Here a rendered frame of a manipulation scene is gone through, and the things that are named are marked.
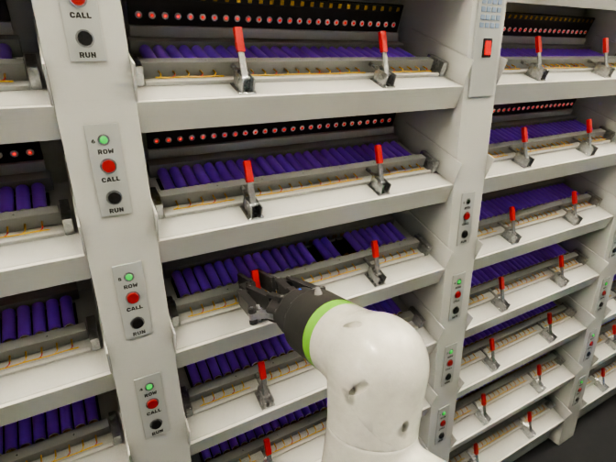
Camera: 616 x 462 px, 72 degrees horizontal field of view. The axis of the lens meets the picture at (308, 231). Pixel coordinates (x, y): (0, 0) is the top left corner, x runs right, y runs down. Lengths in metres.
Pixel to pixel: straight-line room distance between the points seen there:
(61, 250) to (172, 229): 0.15
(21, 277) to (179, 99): 0.31
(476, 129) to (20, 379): 0.92
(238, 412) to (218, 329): 0.20
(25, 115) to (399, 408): 0.53
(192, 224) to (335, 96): 0.31
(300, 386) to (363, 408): 0.50
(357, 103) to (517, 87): 0.42
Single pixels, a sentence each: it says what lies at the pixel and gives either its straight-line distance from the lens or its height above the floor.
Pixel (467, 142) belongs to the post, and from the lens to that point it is 0.96.
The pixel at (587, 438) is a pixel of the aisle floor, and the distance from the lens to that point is 2.10.
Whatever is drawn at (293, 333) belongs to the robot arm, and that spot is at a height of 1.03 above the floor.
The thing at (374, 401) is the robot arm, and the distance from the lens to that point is 0.45.
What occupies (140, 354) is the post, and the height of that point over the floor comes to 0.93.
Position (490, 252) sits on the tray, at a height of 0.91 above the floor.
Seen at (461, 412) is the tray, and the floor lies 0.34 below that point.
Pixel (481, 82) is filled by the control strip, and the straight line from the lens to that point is 0.96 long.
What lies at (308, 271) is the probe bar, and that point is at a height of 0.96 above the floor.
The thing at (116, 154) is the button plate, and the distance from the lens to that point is 0.63.
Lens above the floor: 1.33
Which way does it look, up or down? 20 degrees down
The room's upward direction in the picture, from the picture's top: 1 degrees counter-clockwise
